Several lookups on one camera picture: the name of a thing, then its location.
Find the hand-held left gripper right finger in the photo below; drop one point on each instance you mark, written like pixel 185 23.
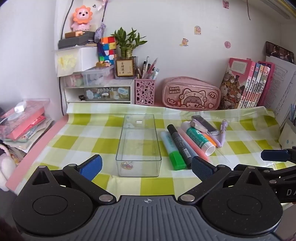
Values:
pixel 201 168

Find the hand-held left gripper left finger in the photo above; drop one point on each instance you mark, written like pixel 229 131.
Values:
pixel 91 167

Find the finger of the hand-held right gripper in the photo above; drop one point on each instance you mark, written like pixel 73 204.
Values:
pixel 274 154
pixel 263 172

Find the pink highlighter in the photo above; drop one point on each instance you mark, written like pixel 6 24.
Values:
pixel 194 146

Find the green highlighter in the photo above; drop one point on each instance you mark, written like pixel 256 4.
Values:
pixel 177 160

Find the orange highlighter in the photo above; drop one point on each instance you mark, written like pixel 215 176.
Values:
pixel 211 139

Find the white green glue stick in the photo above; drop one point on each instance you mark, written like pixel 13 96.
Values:
pixel 198 138

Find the black marker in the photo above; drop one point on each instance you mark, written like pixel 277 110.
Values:
pixel 178 141

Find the purple mechanical pencil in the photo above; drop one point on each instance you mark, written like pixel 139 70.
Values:
pixel 222 134

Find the white eraser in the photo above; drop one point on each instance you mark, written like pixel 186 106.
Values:
pixel 199 127

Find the clear plastic tray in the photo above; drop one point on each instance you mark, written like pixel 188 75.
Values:
pixel 138 148

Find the cream paper pouch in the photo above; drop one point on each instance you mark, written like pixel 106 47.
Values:
pixel 286 136

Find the green checked tablecloth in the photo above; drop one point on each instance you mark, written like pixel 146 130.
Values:
pixel 81 139

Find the white printed paper sheet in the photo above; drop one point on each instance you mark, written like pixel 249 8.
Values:
pixel 284 92

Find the colourful cartoon book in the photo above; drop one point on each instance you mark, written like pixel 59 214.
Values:
pixel 34 133

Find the black binder clip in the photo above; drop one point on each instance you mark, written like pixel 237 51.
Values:
pixel 81 97

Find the pink pencil case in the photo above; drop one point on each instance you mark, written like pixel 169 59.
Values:
pixel 192 95

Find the white drawer organiser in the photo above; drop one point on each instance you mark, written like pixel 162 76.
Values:
pixel 71 96

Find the pink book slipcase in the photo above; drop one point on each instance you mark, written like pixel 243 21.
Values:
pixel 231 85

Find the clear box with pastel items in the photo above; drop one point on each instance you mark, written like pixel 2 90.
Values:
pixel 72 81

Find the clear small drawer box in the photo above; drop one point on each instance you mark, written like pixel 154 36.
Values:
pixel 97 77

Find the pink pen holder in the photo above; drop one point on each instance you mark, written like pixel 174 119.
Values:
pixel 144 92

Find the white charger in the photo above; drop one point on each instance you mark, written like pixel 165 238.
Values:
pixel 20 109

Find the dark photo print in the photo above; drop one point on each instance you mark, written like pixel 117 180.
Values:
pixel 279 52

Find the small brown figurine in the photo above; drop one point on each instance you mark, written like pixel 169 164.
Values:
pixel 103 64

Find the lucky bamboo in glass vase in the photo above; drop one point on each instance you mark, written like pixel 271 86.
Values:
pixel 124 67

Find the white storage box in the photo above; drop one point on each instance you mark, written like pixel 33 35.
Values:
pixel 87 58

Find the bunch of pens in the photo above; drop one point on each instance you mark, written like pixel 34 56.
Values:
pixel 148 69

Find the colourful cube puzzle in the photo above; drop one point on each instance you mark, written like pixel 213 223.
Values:
pixel 107 49

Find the grey case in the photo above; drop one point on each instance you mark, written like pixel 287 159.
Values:
pixel 74 41

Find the small wooden box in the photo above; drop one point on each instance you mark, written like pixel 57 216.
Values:
pixel 74 34

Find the purple sachet with tassel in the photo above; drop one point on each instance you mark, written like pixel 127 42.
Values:
pixel 100 32

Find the pink lion toy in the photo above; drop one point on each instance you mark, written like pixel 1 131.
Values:
pixel 81 18

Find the pink round wall sticker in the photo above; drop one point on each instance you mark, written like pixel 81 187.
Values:
pixel 227 44

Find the orange animal wall sticker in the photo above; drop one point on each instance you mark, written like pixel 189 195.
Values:
pixel 184 42

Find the yellow animal wall sticker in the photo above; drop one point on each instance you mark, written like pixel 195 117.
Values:
pixel 197 30

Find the pink stamp wall sticker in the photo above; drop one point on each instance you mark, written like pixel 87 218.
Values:
pixel 226 4

